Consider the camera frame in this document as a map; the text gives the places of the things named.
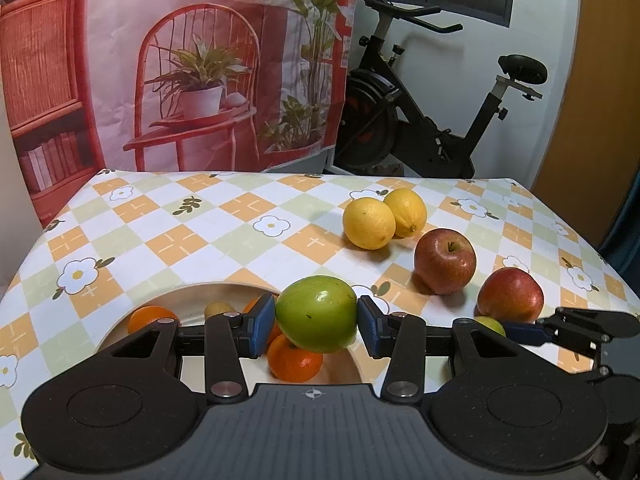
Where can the small green fruit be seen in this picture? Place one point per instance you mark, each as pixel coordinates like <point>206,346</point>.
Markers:
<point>490,325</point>

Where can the large yellow lemon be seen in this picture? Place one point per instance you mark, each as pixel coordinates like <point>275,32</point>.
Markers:
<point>369,222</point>

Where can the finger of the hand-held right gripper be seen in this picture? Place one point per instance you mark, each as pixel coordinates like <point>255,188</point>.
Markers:
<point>522,334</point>
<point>580,352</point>

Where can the checked floral tablecloth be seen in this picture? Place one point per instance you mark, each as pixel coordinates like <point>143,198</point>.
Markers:
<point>200,240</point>

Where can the orange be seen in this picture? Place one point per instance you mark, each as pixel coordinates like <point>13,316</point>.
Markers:
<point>251,306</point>
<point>295,362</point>
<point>150,317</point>

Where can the green apple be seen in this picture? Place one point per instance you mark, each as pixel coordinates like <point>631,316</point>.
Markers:
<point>317,312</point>

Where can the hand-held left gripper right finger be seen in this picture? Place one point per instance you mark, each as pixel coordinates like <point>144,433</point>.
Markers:
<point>369,327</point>

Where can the small yellow lemon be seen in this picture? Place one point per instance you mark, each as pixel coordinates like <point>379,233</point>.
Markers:
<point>407,212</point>

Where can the small yellow fruit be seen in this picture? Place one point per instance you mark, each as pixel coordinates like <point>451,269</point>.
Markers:
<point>218,308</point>

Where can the red apple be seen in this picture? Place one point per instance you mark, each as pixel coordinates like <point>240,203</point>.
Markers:
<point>445,260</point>
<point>510,295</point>

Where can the printed red chair backdrop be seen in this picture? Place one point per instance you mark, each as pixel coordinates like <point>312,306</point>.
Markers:
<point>125,20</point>

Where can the black exercise bike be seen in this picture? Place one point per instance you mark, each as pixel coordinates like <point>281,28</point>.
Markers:
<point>400,125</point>

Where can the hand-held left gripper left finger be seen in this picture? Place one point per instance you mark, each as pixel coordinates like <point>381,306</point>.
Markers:
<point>262,325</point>

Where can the beige round plate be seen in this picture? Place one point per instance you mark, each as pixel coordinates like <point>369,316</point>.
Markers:
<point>192,300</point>

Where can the brown wooden door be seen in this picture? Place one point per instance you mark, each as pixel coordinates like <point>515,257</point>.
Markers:
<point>590,110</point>

